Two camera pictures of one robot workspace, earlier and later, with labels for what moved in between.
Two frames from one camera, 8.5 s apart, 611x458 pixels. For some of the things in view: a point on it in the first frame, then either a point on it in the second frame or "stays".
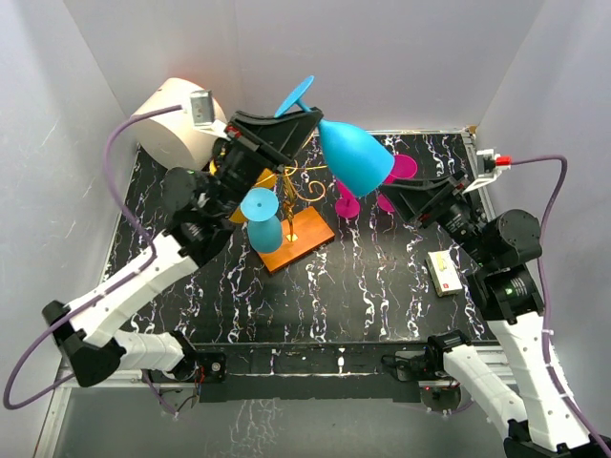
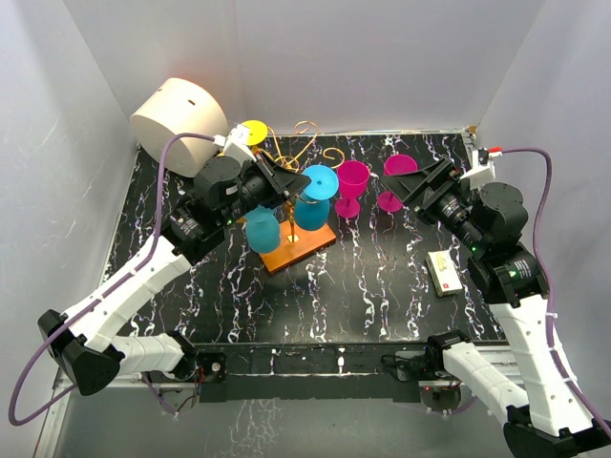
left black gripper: [271, 142] → [282, 183]
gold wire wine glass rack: [303, 232] stays
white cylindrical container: [171, 138] stays
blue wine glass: [355, 162] → [312, 206]
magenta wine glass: [404, 167] stays
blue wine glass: [260, 207] stays
